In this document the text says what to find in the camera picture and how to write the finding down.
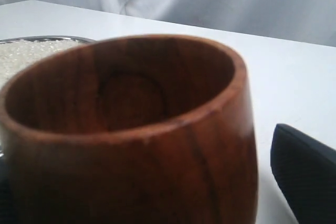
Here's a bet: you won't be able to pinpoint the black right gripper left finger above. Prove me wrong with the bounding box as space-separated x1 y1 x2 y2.
1 155 16 223

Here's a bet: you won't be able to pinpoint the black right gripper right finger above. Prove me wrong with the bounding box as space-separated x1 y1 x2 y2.
270 124 335 223

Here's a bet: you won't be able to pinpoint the beige grain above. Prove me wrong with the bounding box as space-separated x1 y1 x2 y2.
1 39 80 86

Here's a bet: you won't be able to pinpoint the brown wooden cup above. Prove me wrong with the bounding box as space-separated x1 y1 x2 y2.
1 34 258 223

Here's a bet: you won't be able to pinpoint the round steel tray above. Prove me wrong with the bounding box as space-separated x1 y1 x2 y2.
1 36 94 89

